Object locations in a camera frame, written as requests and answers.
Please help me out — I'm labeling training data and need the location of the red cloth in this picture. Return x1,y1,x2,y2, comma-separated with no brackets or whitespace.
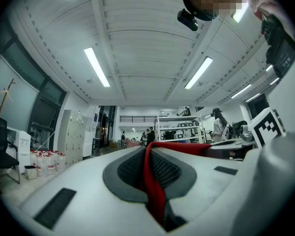
139,141,213,226

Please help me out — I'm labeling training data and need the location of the small beige trash can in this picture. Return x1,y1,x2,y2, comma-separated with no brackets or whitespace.
24,165,38,180

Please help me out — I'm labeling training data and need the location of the black head mount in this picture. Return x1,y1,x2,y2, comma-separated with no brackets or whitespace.
181,0,218,22

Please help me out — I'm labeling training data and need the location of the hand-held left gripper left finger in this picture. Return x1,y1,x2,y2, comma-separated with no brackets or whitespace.
21,146,163,236

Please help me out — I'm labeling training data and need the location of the white water dispenser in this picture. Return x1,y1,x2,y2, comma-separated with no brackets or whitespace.
6,126,32,175

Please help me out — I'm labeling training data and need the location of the black chest recorder box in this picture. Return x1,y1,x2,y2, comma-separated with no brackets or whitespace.
260,15,295,79

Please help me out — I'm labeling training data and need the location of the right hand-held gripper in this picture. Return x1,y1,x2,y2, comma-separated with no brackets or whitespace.
203,107,287,161

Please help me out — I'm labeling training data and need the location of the black office chair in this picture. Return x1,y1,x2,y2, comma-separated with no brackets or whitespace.
232,120,249,140

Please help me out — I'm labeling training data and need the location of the wooden coat rack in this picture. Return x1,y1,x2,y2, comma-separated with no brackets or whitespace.
0,78,16,118

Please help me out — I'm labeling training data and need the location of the large dark framed window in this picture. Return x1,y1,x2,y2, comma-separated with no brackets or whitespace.
0,21,67,152

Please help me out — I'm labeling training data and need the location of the pink armchair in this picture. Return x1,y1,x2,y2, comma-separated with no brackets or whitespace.
126,137,141,149

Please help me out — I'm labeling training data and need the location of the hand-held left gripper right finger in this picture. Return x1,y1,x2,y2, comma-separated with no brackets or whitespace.
151,147,244,232

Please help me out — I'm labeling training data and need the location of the person's pink shirt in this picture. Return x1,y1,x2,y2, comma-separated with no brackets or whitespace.
247,0,281,19

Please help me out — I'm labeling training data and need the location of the dark glass door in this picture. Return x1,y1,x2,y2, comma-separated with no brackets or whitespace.
95,105,117,150

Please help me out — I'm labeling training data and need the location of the white cabinet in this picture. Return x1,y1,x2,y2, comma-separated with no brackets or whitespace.
83,106,101,157

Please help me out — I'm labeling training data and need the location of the black mesh chair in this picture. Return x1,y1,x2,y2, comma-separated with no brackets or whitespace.
0,113,21,184

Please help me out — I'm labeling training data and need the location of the black head camera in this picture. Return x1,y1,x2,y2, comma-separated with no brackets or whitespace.
177,8,199,32

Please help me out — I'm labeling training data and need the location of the white shelf rack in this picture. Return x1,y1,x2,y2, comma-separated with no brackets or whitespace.
157,115,205,144

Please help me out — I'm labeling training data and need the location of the grey locker cabinet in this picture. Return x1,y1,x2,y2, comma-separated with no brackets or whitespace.
57,109,89,166

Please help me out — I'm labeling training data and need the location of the black mezzanine railing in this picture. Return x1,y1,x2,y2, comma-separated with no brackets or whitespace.
119,115,160,123

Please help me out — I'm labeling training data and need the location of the row of white shelf devices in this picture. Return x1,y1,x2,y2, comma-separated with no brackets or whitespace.
175,121,202,141

